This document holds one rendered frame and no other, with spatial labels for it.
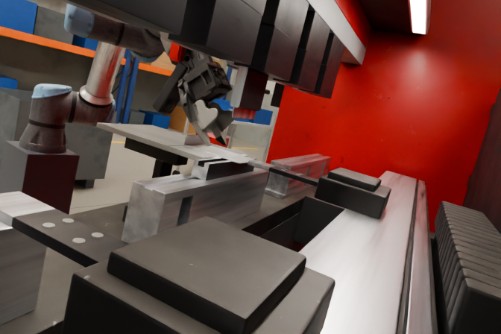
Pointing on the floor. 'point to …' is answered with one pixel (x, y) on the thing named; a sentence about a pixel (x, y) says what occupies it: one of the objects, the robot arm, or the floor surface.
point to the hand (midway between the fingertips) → (212, 141)
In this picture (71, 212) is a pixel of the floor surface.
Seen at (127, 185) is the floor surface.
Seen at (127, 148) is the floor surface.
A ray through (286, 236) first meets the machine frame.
